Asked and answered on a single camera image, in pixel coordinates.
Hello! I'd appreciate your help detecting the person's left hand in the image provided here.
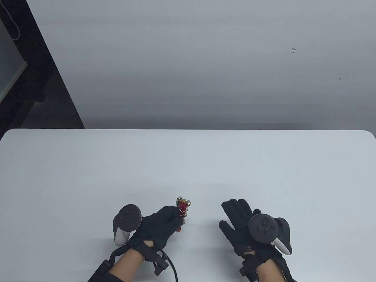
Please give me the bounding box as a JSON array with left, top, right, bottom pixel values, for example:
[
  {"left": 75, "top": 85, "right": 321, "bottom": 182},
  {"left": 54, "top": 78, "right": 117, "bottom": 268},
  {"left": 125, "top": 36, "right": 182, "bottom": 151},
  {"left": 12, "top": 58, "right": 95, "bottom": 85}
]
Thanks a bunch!
[{"left": 127, "top": 206, "right": 184, "bottom": 251}]

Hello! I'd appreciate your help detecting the person's right hand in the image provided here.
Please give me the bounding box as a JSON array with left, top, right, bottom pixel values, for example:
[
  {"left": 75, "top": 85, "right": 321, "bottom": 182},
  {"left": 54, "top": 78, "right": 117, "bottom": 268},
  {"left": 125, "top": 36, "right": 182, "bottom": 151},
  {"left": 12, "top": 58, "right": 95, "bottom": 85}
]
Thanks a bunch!
[{"left": 219, "top": 199, "right": 292, "bottom": 259}]

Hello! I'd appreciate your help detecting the red handbell with metal bells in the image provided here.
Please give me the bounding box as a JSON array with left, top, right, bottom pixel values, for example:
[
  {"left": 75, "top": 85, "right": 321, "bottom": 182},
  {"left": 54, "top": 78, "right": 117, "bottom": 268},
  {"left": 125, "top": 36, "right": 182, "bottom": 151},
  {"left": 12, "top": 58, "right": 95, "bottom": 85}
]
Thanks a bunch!
[{"left": 175, "top": 197, "right": 191, "bottom": 232}]

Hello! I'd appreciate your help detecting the person's left forearm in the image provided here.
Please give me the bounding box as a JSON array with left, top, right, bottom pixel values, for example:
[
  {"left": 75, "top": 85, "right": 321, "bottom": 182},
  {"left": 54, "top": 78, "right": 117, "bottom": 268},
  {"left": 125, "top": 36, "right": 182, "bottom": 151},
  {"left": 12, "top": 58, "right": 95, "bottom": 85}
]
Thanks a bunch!
[{"left": 109, "top": 240, "right": 155, "bottom": 282}]

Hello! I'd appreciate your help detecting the person's right forearm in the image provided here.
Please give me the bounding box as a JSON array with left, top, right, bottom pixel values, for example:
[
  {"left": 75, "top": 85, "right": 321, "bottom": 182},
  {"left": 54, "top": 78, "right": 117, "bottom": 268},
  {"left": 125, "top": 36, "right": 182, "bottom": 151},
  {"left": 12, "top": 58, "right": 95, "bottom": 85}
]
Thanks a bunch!
[{"left": 256, "top": 260, "right": 286, "bottom": 282}]

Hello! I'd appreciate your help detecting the black and white right controller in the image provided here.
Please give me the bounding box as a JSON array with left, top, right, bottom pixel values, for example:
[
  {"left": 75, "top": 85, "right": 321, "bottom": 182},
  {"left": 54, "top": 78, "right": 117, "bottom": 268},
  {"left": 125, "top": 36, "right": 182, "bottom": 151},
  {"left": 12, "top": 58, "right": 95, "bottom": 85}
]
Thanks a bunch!
[{"left": 248, "top": 214, "right": 293, "bottom": 255}]

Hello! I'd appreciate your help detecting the black and white controller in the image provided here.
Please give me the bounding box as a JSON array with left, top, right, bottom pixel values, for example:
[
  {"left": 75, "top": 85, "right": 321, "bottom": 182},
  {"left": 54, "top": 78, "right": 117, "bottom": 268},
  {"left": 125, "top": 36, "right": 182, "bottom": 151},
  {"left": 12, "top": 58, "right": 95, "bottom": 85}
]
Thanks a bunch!
[
  {"left": 248, "top": 214, "right": 293, "bottom": 255},
  {"left": 113, "top": 204, "right": 143, "bottom": 246}
]

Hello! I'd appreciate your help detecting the black and white left controller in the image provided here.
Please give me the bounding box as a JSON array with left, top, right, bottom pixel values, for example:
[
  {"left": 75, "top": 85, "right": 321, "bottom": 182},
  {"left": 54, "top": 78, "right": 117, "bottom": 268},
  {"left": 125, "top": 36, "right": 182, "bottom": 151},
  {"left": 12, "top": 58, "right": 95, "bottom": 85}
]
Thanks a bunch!
[{"left": 113, "top": 204, "right": 143, "bottom": 246}]

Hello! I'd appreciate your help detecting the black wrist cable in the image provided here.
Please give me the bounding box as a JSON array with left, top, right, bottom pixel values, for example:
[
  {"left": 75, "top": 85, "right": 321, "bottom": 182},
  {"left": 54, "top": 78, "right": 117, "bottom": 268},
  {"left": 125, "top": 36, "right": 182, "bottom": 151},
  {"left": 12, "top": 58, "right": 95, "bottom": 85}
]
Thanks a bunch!
[{"left": 160, "top": 250, "right": 178, "bottom": 282}]

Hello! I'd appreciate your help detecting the black right wrist strap mount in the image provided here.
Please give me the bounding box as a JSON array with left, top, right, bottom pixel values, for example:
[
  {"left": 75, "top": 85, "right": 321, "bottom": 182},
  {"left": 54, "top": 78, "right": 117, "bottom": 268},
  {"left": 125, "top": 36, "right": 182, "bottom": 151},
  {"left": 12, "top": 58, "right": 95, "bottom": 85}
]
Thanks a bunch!
[{"left": 239, "top": 252, "right": 295, "bottom": 282}]

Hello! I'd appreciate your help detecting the thin white cable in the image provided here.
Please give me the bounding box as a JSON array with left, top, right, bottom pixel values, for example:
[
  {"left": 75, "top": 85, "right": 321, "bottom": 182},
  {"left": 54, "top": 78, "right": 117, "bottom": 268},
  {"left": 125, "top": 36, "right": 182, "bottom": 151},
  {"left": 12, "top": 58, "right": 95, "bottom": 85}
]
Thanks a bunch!
[{"left": 0, "top": 0, "right": 20, "bottom": 40}]

